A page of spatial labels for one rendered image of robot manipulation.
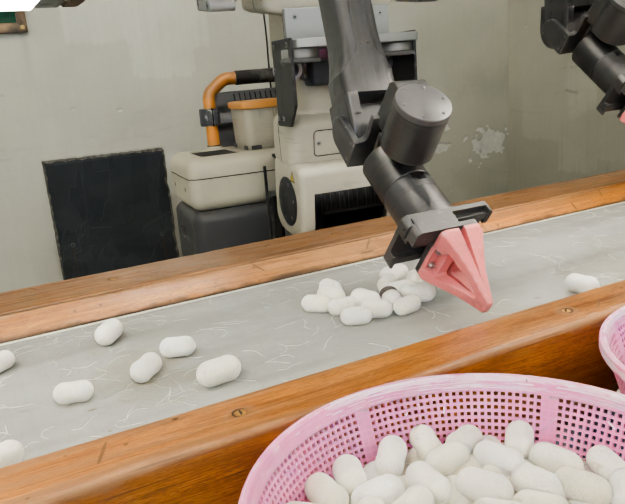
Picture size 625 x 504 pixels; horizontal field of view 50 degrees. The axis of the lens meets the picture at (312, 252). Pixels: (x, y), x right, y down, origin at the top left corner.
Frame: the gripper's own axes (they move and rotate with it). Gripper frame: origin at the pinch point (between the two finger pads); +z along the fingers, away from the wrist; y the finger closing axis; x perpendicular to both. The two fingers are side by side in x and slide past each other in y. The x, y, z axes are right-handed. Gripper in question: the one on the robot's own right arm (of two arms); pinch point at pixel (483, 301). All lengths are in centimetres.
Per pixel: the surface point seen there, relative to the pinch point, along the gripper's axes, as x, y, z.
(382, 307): 4.9, -6.8, -4.7
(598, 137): 98, 186, -108
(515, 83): 113, 191, -163
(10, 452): 0.1, -41.1, 1.6
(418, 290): 5.5, -1.5, -6.0
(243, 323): 11.1, -18.3, -10.4
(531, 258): 9.5, 18.7, -8.8
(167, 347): 7.3, -27.3, -7.5
